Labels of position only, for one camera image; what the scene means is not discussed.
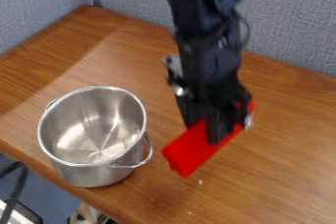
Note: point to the silver metal pot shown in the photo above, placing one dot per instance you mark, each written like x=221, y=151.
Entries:
x=93, y=134

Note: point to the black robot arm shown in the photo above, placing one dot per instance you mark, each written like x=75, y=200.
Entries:
x=211, y=33

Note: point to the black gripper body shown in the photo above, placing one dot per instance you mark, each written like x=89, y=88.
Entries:
x=206, y=68

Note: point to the white patterned object under table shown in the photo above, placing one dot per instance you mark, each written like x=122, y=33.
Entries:
x=89, y=215

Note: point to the black and white object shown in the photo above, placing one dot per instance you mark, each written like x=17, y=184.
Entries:
x=13, y=205

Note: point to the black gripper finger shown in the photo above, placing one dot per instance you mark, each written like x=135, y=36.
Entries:
x=221, y=123
x=190, y=106

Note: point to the red elongated object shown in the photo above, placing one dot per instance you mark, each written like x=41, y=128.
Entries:
x=190, y=151

